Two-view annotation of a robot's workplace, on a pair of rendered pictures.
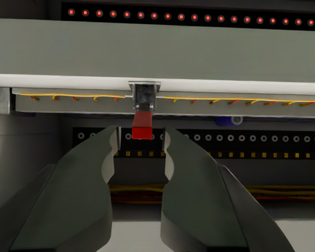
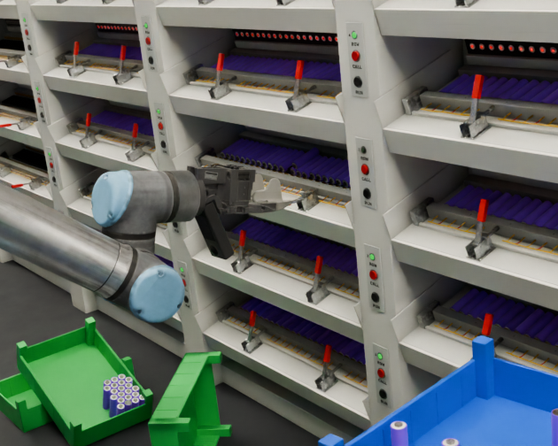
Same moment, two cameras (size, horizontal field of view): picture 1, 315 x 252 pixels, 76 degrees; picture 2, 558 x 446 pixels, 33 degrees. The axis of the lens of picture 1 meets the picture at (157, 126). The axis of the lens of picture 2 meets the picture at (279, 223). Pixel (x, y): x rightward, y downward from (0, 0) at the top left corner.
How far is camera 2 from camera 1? 172 cm
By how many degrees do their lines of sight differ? 62
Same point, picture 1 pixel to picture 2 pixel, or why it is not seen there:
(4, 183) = not seen: hidden behind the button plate
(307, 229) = (239, 120)
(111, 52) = (311, 224)
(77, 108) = (340, 195)
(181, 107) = (304, 188)
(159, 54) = (298, 220)
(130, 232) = (298, 130)
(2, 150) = not seen: hidden behind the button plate
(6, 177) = not seen: hidden behind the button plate
